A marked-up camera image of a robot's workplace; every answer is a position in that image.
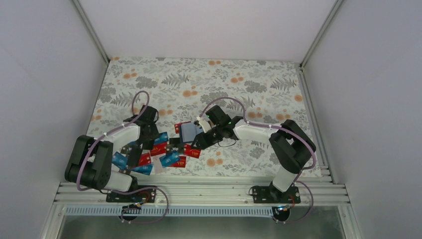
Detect black card lower left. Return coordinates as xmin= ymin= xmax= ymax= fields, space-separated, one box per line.
xmin=127 ymin=145 xmax=142 ymax=168

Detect blue card pile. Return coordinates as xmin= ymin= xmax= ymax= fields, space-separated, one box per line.
xmin=159 ymin=153 xmax=180 ymax=168
xmin=154 ymin=132 xmax=169 ymax=145

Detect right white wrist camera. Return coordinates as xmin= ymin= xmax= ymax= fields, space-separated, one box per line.
xmin=194 ymin=116 xmax=212 ymax=133

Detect black vip card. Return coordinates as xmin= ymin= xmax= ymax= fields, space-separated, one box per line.
xmin=165 ymin=144 xmax=184 ymax=155

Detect red card under pile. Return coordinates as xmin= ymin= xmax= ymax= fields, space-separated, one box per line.
xmin=170 ymin=156 xmax=187 ymax=168

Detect grey slotted cable duct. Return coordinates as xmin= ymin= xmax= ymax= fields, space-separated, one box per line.
xmin=65 ymin=205 xmax=283 ymax=218

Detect floral patterned table mat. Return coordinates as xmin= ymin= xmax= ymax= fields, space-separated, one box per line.
xmin=75 ymin=56 xmax=322 ymax=178

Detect lone red vip card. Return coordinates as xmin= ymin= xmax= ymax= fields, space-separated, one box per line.
xmin=174 ymin=122 xmax=183 ymax=133

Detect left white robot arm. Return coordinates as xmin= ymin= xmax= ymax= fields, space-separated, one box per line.
xmin=64 ymin=106 xmax=159 ymax=202

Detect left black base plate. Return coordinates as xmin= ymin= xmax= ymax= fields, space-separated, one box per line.
xmin=105 ymin=189 xmax=156 ymax=204

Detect small black card top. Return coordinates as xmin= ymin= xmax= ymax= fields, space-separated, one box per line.
xmin=169 ymin=137 xmax=182 ymax=147

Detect blue card front left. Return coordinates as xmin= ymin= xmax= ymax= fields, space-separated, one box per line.
xmin=131 ymin=164 xmax=153 ymax=175

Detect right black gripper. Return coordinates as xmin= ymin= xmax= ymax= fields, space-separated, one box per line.
xmin=191 ymin=124 xmax=223 ymax=150

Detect blue card centre pile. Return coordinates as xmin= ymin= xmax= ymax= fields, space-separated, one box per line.
xmin=159 ymin=153 xmax=180 ymax=168

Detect blue leather card holder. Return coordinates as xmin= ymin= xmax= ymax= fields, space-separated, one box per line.
xmin=179 ymin=122 xmax=203 ymax=143

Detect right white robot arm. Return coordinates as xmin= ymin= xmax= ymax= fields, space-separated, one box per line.
xmin=191 ymin=106 xmax=316 ymax=203

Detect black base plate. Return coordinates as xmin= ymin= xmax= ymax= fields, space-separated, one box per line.
xmin=248 ymin=185 xmax=301 ymax=204
xmin=105 ymin=189 xmax=156 ymax=204

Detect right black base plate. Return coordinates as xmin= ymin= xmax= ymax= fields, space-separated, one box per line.
xmin=248 ymin=185 xmax=301 ymax=204

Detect blue card upper pile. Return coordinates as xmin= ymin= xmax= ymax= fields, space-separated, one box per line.
xmin=154 ymin=132 xmax=169 ymax=145

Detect blue card far left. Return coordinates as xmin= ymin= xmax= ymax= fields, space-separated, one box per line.
xmin=112 ymin=152 xmax=128 ymax=170

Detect aluminium rail frame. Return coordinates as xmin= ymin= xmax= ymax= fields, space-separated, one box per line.
xmin=54 ymin=175 xmax=350 ymax=206

